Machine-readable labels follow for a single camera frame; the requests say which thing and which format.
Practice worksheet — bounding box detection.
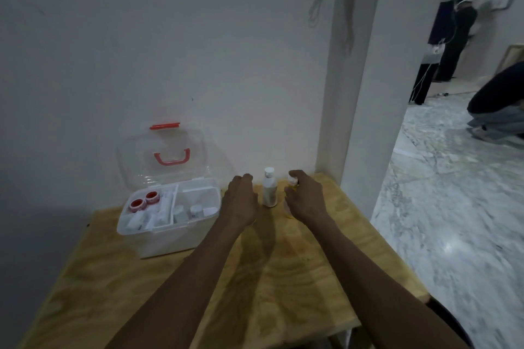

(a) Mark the person's right hand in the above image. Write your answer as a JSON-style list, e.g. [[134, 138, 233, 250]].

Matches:
[[284, 170, 331, 226]]

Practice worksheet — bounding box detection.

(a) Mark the person's left hand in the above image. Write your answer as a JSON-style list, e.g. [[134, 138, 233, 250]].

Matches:
[[222, 174, 260, 227]]

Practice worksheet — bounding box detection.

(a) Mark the small clear bottle white cap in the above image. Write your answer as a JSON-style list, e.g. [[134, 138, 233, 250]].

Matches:
[[287, 171, 300, 219]]

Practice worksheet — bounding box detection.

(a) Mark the person's right forearm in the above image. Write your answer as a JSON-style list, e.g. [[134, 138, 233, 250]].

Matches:
[[296, 215, 470, 349]]

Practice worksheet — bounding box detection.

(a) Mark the person's left forearm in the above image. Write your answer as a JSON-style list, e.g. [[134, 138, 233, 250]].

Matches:
[[104, 219, 257, 349]]

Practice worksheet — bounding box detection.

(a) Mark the white plastic bottle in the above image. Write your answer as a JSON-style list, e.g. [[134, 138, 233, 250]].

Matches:
[[262, 167, 278, 208]]

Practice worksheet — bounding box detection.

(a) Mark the white tray insert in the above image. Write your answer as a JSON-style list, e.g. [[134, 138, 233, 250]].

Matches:
[[123, 183, 179, 235]]

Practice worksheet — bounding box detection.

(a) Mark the white gauze roll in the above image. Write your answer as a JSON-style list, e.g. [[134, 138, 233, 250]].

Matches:
[[126, 214, 151, 232]]

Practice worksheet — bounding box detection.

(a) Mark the clear plastic box red handle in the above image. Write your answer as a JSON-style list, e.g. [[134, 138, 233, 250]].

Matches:
[[116, 123, 222, 260]]

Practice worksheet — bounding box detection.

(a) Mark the wooden frame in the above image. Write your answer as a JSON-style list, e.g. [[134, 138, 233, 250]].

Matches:
[[493, 45, 524, 75]]

